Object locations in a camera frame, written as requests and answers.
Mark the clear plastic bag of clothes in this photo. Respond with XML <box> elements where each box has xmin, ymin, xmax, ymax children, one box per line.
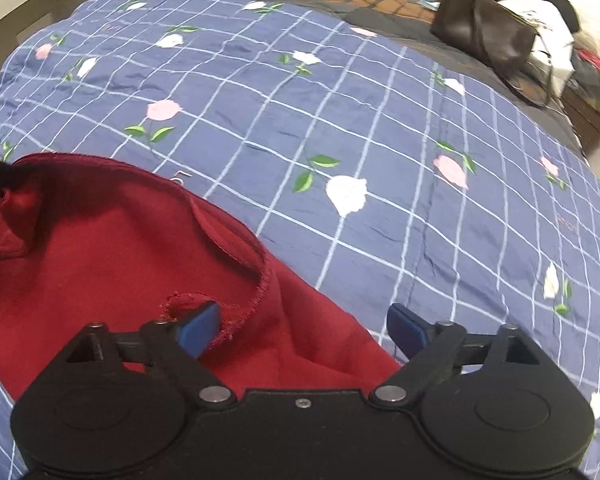
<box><xmin>570</xmin><ymin>30</ymin><xmax>600</xmax><ymax>121</ymax></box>

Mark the dark red long-sleeved sweater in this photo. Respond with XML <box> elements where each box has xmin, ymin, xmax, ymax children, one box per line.
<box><xmin>0</xmin><ymin>152</ymin><xmax>403</xmax><ymax>401</ymax></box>

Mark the blue checked floral quilt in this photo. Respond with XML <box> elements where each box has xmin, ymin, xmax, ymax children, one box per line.
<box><xmin>0</xmin><ymin>0</ymin><xmax>600</xmax><ymax>480</ymax></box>

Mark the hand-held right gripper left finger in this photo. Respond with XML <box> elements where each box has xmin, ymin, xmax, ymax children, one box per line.
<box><xmin>61</xmin><ymin>300</ymin><xmax>234</xmax><ymax>412</ymax></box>

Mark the white printed bag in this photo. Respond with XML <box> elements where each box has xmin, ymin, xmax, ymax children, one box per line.
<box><xmin>500</xmin><ymin>0</ymin><xmax>577</xmax><ymax>101</ymax></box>

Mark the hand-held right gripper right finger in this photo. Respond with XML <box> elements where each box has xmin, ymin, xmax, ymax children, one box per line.
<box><xmin>369</xmin><ymin>303</ymin><xmax>544</xmax><ymax>409</ymax></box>

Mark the dark brown leather handbag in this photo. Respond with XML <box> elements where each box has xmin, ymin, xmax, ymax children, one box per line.
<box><xmin>430</xmin><ymin>0</ymin><xmax>553</xmax><ymax>108</ymax></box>

